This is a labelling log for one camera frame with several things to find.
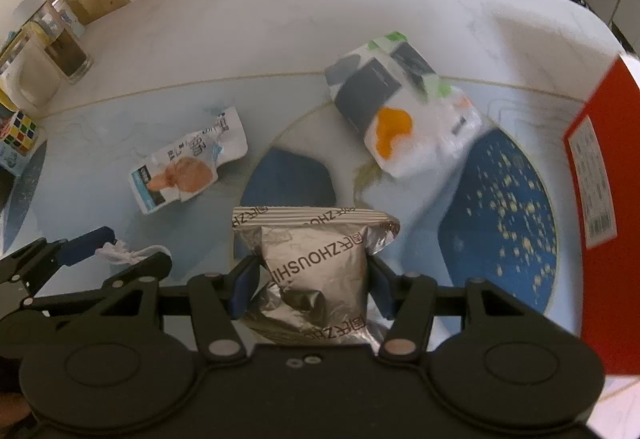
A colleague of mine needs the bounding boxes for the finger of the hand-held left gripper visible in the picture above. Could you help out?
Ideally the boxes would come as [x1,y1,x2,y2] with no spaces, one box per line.
[0,225,117,291]
[21,251,174,316]

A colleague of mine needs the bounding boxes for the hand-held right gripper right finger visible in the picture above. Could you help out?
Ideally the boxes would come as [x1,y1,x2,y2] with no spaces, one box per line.
[366,255,545,365]

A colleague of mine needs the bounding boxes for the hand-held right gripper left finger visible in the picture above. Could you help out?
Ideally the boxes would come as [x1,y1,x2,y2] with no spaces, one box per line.
[91,255,262,366]

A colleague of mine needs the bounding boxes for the white cable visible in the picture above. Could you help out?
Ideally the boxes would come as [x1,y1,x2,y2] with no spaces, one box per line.
[96,240,168,266]

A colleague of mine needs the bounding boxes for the silver foil packet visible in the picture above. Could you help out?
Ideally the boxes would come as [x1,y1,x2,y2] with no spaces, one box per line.
[231,205,401,350]

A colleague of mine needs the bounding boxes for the red cardboard box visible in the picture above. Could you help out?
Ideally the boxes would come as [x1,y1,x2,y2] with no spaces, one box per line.
[562,51,640,377]

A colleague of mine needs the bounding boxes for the white marble desktop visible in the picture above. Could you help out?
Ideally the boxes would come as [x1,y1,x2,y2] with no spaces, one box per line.
[0,0,640,439]

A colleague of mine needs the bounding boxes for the torn white blue wrapper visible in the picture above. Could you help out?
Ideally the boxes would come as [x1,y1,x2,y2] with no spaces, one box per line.
[129,106,249,216]

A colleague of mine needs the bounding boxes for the light blue box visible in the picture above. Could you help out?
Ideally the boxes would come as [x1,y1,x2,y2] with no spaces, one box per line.
[0,139,37,177]

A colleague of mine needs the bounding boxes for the colourful puzzle cube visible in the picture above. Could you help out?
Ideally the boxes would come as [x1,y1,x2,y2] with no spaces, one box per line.
[0,109,40,154]

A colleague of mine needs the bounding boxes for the blue gold printed round mat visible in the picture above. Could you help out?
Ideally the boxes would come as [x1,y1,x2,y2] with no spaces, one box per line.
[0,71,596,370]

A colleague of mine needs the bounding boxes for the white patterned tissue pack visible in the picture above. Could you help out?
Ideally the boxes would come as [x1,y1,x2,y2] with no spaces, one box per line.
[324,31,483,178]

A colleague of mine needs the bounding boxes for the clear plastic container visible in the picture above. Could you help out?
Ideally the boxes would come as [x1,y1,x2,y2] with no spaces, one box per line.
[0,24,63,110]

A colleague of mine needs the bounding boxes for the glass jar with dark contents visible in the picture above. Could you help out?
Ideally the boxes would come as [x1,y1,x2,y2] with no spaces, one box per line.
[37,0,95,84]

